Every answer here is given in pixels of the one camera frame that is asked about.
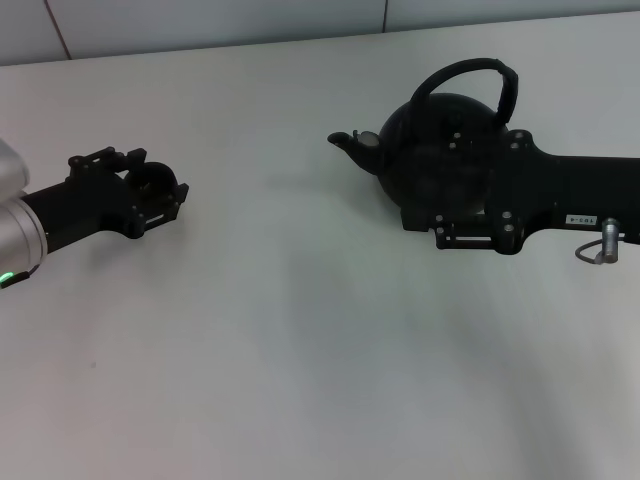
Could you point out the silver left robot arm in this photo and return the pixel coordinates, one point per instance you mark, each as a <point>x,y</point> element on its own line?
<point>22,240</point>

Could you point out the small black teacup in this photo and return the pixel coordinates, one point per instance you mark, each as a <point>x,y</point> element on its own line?
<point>155,172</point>

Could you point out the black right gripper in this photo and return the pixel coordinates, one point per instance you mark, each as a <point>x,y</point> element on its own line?
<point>560,195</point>

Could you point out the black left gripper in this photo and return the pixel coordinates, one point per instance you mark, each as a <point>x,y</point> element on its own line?
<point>85,210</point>

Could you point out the black round teapot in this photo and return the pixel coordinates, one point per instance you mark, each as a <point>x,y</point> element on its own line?
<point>435,110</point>

